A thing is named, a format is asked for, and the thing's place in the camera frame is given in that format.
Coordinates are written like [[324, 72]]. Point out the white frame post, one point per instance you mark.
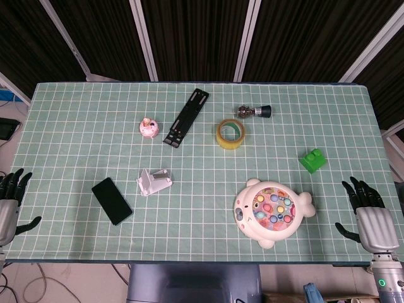
[[372, 47], [393, 139], [67, 41], [14, 86], [143, 38], [247, 38]]

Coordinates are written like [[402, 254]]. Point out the pink toy cake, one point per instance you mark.
[[149, 128]]

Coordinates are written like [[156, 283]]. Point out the black box device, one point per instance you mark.
[[7, 128]]

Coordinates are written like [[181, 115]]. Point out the yellow packing tape roll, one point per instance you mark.
[[230, 144]]

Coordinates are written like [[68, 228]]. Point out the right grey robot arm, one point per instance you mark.
[[388, 281]]

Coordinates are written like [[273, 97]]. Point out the glass bulb with black cap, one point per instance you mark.
[[257, 111]]

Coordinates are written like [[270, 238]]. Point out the green checkered tablecloth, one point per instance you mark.
[[202, 170]]

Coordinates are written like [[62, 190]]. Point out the black smartphone with teal edge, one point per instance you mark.
[[112, 201]]

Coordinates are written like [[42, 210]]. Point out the blue plastic object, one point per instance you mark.
[[313, 293]]

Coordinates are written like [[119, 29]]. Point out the left black-silver robot hand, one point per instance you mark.
[[8, 217]]

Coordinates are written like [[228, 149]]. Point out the white fishing game toy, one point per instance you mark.
[[249, 221]]

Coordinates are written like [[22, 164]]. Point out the right black-silver robot hand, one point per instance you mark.
[[377, 227]]

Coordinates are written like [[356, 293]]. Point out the green toy building block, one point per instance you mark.
[[312, 162]]

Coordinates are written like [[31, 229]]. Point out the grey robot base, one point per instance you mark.
[[194, 284]]

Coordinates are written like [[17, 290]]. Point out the white folding phone stand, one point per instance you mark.
[[158, 183]]

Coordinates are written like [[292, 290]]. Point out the black bracket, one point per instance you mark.
[[186, 118]]

